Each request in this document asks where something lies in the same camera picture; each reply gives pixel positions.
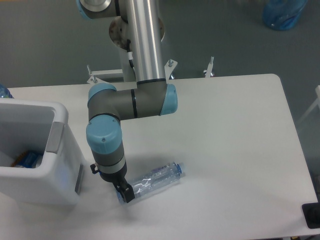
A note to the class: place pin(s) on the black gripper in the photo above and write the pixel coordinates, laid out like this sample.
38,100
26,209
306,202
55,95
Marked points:
118,180

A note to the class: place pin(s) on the clear plastic water bottle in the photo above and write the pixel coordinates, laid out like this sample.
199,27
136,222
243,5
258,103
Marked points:
157,180

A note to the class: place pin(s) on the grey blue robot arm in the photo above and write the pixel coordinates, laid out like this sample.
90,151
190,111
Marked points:
107,106

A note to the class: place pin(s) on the trash inside bin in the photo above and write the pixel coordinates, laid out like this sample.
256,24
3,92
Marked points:
28,159

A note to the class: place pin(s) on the white trash can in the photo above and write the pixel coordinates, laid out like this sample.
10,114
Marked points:
43,127

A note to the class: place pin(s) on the blue bottle at left edge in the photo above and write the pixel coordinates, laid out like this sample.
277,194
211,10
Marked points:
5,92

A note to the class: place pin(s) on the black clamp at table edge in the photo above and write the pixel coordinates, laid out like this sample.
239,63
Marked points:
311,213

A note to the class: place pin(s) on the blue water jug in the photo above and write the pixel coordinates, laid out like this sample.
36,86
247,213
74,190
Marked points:
282,15

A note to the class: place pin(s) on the white frame at right edge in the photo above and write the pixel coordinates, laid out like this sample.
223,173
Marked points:
312,107

